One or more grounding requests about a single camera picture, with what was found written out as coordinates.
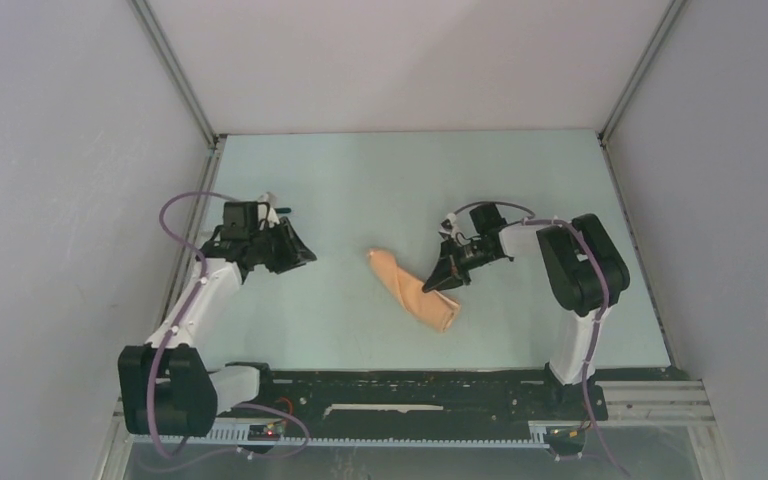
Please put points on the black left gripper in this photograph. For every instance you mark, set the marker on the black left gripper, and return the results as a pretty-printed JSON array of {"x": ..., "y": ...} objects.
[{"x": 295, "y": 253}]

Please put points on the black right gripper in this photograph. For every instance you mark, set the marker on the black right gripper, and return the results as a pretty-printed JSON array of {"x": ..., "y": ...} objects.
[{"x": 450, "y": 271}]

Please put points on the peach cloth napkin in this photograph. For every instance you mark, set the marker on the peach cloth napkin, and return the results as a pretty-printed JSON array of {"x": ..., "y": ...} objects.
[{"x": 434, "y": 309}]

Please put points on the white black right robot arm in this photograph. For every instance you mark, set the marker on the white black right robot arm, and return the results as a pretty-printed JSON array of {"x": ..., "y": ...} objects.
[{"x": 585, "y": 271}]

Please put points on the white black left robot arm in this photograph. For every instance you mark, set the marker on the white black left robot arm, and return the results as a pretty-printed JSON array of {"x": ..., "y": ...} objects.
[{"x": 166, "y": 387}]

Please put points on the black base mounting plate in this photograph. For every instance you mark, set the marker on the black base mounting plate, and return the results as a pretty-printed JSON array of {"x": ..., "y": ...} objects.
[{"x": 448, "y": 406}]

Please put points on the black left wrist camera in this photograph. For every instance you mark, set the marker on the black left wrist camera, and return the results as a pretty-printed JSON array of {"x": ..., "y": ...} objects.
[{"x": 244, "y": 220}]

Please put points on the aluminium frame rail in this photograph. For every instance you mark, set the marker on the aluminium frame rail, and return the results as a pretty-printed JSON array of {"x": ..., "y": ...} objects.
[{"x": 657, "y": 403}]

